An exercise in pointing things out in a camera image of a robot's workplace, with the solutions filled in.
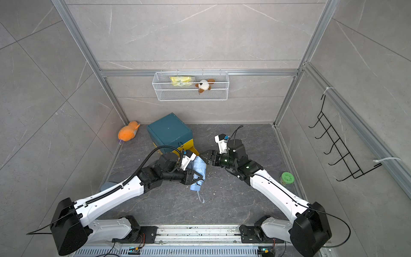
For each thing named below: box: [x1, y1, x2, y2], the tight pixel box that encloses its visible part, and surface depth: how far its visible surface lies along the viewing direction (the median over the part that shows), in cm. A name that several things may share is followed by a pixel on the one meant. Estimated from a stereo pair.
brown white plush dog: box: [194, 78, 216, 95], surface depth 87 cm
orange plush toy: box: [117, 121, 141, 142], surface depth 109 cm
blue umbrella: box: [188, 155, 207, 204], surface depth 73 cm
